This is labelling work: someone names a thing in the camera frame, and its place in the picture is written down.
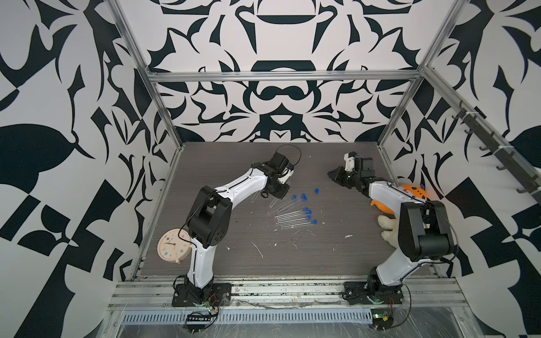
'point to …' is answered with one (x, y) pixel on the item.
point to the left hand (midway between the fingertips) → (280, 187)
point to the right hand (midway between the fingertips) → (329, 170)
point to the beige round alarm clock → (173, 248)
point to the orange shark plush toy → (413, 190)
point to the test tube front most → (313, 222)
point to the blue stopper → (317, 191)
